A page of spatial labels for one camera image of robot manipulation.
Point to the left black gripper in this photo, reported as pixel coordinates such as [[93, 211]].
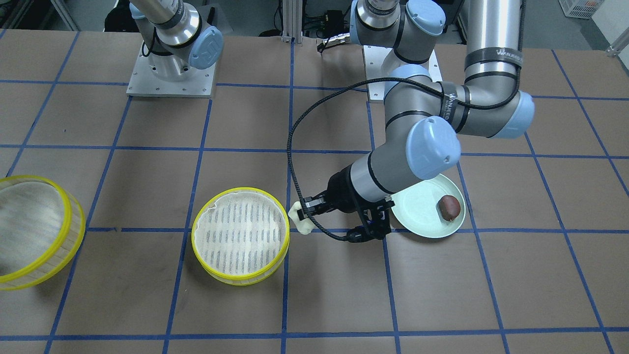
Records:
[[340, 192]]

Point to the white bun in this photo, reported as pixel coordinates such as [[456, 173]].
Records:
[[302, 223]]

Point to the yellow steamer basket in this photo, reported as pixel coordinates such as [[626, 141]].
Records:
[[42, 227]]

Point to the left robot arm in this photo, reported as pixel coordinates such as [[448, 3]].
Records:
[[422, 117]]

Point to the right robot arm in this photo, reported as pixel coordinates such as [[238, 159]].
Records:
[[180, 44]]

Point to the yellow steamer with cloth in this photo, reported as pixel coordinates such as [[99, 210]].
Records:
[[241, 236]]

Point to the light green plate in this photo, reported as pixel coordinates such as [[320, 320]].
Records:
[[417, 208]]

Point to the brown bun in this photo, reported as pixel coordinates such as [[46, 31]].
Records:
[[449, 208]]

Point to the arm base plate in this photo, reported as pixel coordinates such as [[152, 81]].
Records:
[[381, 62], [169, 77]]

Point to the aluminium frame post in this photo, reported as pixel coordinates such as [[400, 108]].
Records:
[[292, 21]]

